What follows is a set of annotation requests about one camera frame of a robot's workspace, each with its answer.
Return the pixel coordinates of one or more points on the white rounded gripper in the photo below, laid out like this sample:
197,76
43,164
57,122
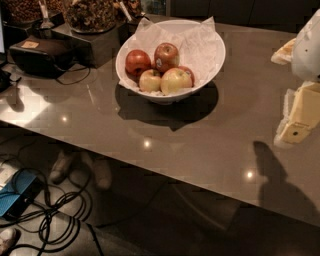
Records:
307,55

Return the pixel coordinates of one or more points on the large yellow front apple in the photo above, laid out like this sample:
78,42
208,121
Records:
174,80

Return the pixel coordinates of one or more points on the white ceramic bowl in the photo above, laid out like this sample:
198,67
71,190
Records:
213,56

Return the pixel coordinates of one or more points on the small yellow front apple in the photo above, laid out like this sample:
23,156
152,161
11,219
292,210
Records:
150,81

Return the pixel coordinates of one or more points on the left dark red apple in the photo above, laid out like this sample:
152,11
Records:
136,62

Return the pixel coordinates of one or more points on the white paper liner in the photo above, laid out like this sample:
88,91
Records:
200,46

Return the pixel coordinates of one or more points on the dark square container base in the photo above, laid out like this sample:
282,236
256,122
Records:
92,50

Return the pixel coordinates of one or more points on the right light shoe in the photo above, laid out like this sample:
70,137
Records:
102,173

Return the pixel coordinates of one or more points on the light shoe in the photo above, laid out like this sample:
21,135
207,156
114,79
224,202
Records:
102,173
61,167

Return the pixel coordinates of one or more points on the glass jar of granola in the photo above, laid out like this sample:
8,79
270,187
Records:
89,16

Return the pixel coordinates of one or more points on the left light shoe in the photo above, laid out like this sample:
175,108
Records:
61,167

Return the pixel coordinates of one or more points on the black box with label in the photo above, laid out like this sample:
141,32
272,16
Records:
48,58

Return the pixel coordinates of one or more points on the metal scoop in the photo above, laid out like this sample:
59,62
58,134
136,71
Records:
46,22

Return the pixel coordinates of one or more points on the glass jar of nuts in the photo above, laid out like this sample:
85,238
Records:
21,11

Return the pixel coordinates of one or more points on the blue electronic box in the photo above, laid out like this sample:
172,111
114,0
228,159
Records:
18,193

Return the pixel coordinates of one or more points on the white shoe bottom corner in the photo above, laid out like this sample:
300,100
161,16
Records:
7,240

